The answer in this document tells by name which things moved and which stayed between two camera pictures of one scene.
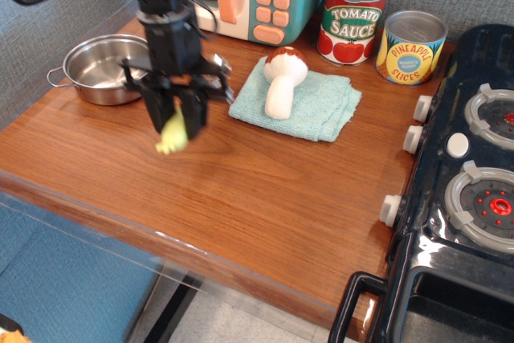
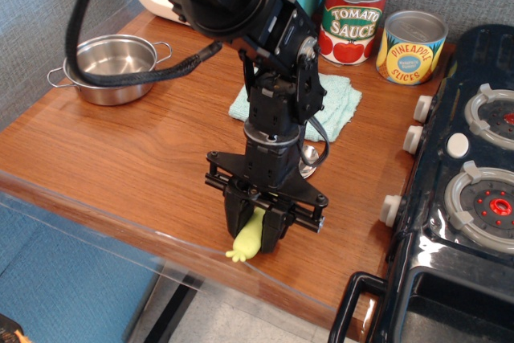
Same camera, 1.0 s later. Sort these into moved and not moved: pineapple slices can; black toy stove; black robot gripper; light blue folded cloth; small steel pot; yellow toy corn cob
Moved: black robot gripper; yellow toy corn cob
Not moved: light blue folded cloth; black toy stove; pineapple slices can; small steel pot
